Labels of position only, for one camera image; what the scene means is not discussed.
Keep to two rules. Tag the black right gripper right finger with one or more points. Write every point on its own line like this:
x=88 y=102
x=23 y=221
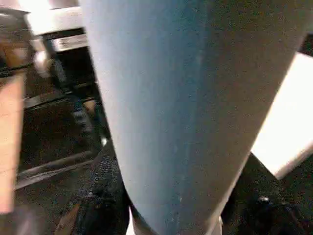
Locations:
x=266 y=210

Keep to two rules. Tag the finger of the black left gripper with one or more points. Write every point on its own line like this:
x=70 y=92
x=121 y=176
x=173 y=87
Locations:
x=101 y=124
x=80 y=120

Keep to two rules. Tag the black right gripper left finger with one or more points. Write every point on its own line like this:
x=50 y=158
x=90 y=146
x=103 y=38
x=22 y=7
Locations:
x=105 y=200

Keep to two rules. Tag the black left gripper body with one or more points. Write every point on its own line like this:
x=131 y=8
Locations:
x=71 y=66

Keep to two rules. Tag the white plastic table leg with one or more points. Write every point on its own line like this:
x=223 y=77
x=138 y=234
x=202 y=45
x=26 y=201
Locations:
x=183 y=98

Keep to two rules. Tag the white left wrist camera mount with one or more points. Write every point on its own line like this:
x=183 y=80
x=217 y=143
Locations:
x=56 y=17

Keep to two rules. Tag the black table mat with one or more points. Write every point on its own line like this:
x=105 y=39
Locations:
x=53 y=137

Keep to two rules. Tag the white plastic table top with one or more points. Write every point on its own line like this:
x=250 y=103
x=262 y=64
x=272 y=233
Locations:
x=286 y=117

